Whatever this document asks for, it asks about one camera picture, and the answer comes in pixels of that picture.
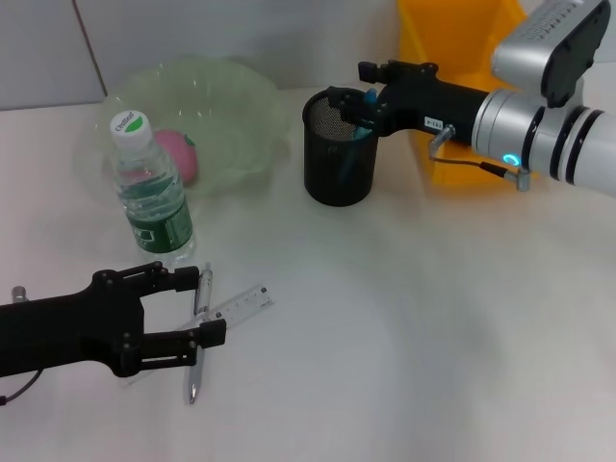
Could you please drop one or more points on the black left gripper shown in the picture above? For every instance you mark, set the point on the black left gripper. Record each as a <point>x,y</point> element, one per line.
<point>62,332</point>

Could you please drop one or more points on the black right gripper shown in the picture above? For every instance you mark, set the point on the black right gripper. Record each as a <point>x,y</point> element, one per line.
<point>433,106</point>

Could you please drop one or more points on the silver ballpoint pen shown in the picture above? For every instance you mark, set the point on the silver ballpoint pen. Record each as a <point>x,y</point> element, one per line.
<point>204,293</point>

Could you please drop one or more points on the blue scissors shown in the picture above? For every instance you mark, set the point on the blue scissors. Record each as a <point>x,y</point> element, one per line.
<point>358,132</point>

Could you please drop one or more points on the clear plastic ruler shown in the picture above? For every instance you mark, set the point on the clear plastic ruler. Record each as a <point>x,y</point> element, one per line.
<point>245,303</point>

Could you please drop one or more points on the clear plastic water bottle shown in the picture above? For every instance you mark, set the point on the clear plastic water bottle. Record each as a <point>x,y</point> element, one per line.
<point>154,202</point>

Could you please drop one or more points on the pink toy peach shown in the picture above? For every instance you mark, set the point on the pink toy peach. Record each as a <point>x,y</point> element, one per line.
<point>185,156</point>

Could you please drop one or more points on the black mesh pen holder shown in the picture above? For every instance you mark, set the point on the black mesh pen holder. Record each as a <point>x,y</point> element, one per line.
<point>337,178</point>

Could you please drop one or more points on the translucent green fruit plate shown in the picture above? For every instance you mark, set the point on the translucent green fruit plate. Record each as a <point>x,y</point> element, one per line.
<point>231,120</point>

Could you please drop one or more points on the yellow plastic bin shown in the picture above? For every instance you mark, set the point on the yellow plastic bin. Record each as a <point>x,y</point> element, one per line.
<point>433,38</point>

